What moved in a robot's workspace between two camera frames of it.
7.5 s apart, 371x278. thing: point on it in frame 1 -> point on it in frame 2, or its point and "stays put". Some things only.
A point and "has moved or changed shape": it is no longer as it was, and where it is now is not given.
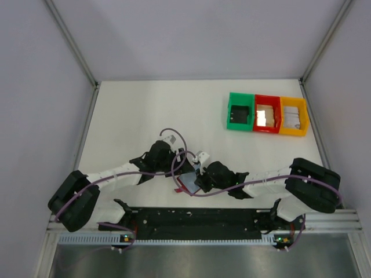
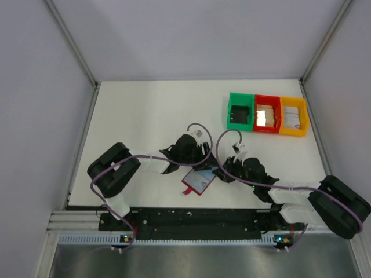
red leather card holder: (183, 189) has moved or changed shape
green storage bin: (240, 112) stays put
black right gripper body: (202, 179) -> (229, 168)
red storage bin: (267, 113) stays put
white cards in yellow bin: (291, 117) stays put
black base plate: (205, 223) stays put
